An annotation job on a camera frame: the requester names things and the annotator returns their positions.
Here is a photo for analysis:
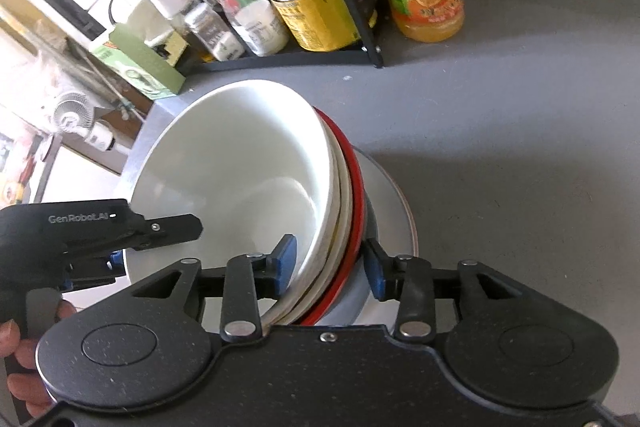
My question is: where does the cream bowl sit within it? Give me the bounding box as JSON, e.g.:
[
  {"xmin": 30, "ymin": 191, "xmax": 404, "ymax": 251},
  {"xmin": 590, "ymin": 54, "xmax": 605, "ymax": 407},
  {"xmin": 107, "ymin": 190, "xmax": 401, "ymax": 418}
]
[
  {"xmin": 125, "ymin": 80, "xmax": 340, "ymax": 326},
  {"xmin": 262, "ymin": 122, "xmax": 352, "ymax": 326}
]

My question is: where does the white cap pill jar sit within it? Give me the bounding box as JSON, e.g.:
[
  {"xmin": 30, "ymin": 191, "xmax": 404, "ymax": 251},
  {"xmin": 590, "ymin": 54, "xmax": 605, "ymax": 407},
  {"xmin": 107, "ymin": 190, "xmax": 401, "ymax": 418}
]
[{"xmin": 218, "ymin": 0, "xmax": 288, "ymax": 57}]

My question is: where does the person's left hand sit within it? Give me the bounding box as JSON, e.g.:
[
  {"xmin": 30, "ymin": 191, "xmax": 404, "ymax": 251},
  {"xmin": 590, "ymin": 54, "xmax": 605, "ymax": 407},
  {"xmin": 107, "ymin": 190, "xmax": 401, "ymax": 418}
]
[{"xmin": 1, "ymin": 320, "xmax": 52, "ymax": 417}]

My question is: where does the cream bowl back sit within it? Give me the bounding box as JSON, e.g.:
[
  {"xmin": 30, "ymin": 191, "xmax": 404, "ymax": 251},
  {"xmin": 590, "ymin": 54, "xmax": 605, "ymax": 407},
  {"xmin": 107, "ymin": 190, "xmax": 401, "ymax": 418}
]
[{"xmin": 125, "ymin": 80, "xmax": 340, "ymax": 326}]

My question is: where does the small white fan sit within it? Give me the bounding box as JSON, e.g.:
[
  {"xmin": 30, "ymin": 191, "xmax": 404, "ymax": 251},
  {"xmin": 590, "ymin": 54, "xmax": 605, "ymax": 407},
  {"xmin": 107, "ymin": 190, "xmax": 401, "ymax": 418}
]
[{"xmin": 52, "ymin": 92, "xmax": 130, "ymax": 155}]

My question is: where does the green carton box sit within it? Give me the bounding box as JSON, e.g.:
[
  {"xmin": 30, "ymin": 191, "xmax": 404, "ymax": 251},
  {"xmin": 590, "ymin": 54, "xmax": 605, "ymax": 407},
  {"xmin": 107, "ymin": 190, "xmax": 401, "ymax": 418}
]
[{"xmin": 91, "ymin": 24, "xmax": 186, "ymax": 101}]

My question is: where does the gold rimmed white plate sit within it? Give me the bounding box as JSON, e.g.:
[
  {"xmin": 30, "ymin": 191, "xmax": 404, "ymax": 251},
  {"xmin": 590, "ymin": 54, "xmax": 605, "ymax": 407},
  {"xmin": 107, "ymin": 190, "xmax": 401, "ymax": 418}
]
[{"xmin": 317, "ymin": 148, "xmax": 419, "ymax": 331}]

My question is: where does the small glass spice jar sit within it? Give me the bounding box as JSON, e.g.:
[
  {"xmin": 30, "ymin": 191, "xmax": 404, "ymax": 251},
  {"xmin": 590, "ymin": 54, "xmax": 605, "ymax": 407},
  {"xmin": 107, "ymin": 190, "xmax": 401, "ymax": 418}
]
[{"xmin": 184, "ymin": 3, "xmax": 245, "ymax": 62}]

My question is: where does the cream bowl front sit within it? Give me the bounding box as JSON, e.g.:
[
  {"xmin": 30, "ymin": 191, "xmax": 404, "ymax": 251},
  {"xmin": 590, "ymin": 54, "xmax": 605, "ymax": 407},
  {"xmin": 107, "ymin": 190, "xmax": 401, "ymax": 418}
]
[{"xmin": 262, "ymin": 122, "xmax": 352, "ymax": 326}]

